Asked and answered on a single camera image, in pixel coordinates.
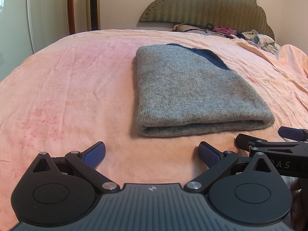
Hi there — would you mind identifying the pink crumpled cloth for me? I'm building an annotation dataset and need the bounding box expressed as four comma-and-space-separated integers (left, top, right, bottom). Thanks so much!
213, 26, 237, 36

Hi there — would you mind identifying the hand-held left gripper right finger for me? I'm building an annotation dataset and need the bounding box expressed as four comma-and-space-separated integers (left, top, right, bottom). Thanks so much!
184, 141, 280, 193

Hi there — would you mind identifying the grey sweater with navy sleeves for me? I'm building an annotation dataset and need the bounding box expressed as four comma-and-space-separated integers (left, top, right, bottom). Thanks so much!
133, 43, 275, 137

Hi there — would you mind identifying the black cord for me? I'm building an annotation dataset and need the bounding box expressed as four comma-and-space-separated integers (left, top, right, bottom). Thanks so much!
184, 23, 231, 38

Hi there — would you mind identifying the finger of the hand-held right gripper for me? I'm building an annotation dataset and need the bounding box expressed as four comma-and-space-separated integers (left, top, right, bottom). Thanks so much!
278, 126, 308, 140
235, 133, 308, 156

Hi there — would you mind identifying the grey floral cloth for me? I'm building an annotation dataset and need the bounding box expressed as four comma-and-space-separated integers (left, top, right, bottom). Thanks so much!
241, 29, 282, 54

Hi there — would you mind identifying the brown wooden door frame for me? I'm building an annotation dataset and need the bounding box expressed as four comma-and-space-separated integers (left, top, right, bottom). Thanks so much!
67, 0, 76, 35

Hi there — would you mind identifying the olive padded headboard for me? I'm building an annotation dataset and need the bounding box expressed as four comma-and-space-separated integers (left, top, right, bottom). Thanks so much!
138, 0, 275, 40

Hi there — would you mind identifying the gold tower fan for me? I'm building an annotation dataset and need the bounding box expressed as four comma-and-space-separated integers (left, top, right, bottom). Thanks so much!
85, 0, 101, 32

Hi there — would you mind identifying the pink bed sheet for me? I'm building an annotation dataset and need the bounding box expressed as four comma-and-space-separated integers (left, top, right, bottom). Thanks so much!
0, 29, 308, 231

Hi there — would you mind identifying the white wardrobe door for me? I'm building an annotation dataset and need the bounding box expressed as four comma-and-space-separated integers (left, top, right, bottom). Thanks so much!
0, 0, 70, 83

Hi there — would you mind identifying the person's right hand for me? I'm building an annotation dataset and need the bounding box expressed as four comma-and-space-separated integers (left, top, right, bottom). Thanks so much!
290, 177, 308, 230

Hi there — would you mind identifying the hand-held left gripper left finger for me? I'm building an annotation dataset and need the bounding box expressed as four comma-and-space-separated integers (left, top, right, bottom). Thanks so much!
32, 141, 121, 193

